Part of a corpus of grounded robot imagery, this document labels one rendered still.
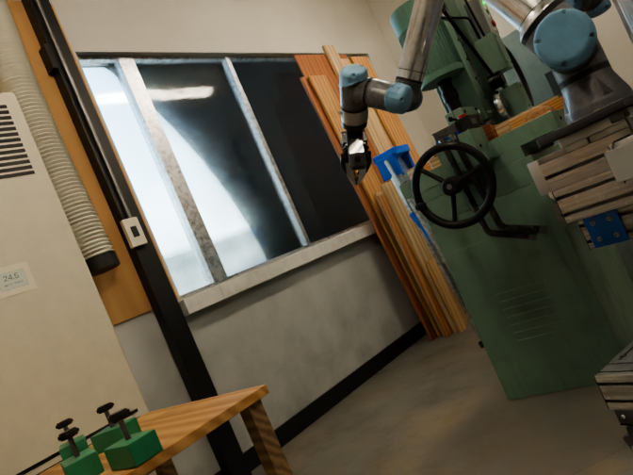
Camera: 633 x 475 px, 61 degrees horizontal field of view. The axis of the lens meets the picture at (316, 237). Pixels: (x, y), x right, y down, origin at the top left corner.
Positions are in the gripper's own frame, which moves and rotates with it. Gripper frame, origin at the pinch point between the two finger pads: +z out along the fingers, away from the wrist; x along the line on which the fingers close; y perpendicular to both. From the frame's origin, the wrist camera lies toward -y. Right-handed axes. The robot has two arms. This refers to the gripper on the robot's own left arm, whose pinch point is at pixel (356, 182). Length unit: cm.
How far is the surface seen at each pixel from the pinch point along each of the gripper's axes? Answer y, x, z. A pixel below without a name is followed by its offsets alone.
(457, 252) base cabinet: 11, -38, 44
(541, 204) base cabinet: 5, -62, 20
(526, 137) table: 19, -58, 2
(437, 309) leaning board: 85, -58, 169
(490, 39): 72, -60, -9
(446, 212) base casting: 20, -35, 33
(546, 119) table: 19, -63, -5
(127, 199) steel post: 66, 97, 48
